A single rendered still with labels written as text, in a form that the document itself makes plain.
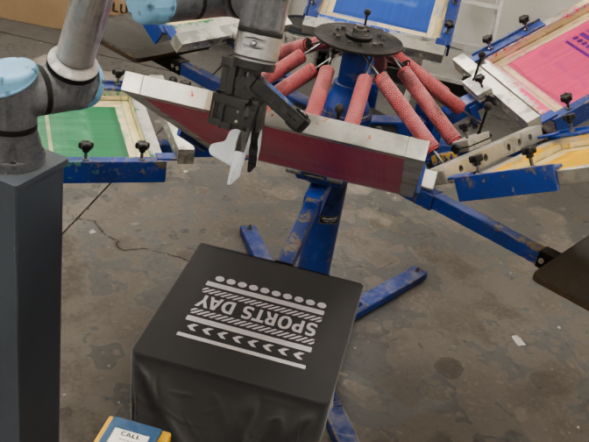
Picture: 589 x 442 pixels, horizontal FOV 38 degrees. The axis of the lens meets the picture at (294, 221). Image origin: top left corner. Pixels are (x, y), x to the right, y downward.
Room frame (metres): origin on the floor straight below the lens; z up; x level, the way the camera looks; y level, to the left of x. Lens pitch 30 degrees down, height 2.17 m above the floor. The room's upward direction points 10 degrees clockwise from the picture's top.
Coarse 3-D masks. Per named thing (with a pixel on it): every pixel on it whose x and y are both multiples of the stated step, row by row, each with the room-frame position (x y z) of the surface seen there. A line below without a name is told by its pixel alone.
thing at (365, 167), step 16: (272, 128) 1.47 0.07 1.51; (288, 144) 1.63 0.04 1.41; (304, 144) 1.57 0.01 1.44; (320, 144) 1.51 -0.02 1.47; (336, 144) 1.46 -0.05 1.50; (304, 160) 1.85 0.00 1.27; (320, 160) 1.77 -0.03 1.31; (336, 160) 1.70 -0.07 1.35; (352, 160) 1.63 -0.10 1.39; (368, 160) 1.57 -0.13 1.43; (384, 160) 1.52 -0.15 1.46; (400, 160) 1.46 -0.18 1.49; (336, 176) 2.02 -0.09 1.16; (352, 176) 1.92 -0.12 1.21; (368, 176) 1.84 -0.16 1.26; (384, 176) 1.76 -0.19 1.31; (400, 176) 1.69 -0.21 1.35
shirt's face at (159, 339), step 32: (224, 256) 1.86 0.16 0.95; (192, 288) 1.70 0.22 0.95; (288, 288) 1.77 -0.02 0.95; (320, 288) 1.79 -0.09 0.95; (352, 288) 1.82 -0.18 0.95; (160, 320) 1.55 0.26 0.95; (160, 352) 1.44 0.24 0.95; (192, 352) 1.46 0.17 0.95; (224, 352) 1.48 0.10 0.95; (320, 352) 1.54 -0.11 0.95; (288, 384) 1.41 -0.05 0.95; (320, 384) 1.43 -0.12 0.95
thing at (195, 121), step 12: (168, 108) 1.55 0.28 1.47; (180, 108) 1.52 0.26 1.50; (180, 120) 1.69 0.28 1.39; (192, 120) 1.64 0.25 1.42; (204, 120) 1.60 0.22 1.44; (204, 132) 1.80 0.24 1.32; (216, 132) 1.74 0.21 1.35; (228, 132) 1.69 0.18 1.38; (264, 132) 1.55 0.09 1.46; (264, 144) 1.73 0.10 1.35; (276, 144) 1.68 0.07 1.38; (264, 156) 1.97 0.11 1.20; (276, 156) 1.91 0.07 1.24; (288, 156) 1.84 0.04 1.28; (300, 168) 2.05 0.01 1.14
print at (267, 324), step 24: (216, 288) 1.71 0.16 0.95; (240, 288) 1.73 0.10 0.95; (264, 288) 1.75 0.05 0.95; (192, 312) 1.60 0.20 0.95; (216, 312) 1.62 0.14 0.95; (240, 312) 1.63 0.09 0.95; (264, 312) 1.65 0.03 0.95; (288, 312) 1.67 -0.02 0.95; (312, 312) 1.68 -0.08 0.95; (192, 336) 1.51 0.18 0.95; (216, 336) 1.53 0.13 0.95; (240, 336) 1.54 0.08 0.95; (264, 336) 1.56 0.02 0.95; (288, 336) 1.58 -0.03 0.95; (312, 336) 1.59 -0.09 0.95; (288, 360) 1.49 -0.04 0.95
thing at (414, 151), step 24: (144, 96) 1.49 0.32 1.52; (168, 96) 1.47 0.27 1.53; (192, 96) 1.47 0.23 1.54; (168, 120) 1.75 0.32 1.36; (312, 120) 1.44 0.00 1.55; (336, 120) 1.44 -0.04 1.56; (360, 144) 1.42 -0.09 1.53; (384, 144) 1.42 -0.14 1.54; (408, 144) 1.42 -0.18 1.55; (408, 168) 1.54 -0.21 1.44; (408, 192) 1.95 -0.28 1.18
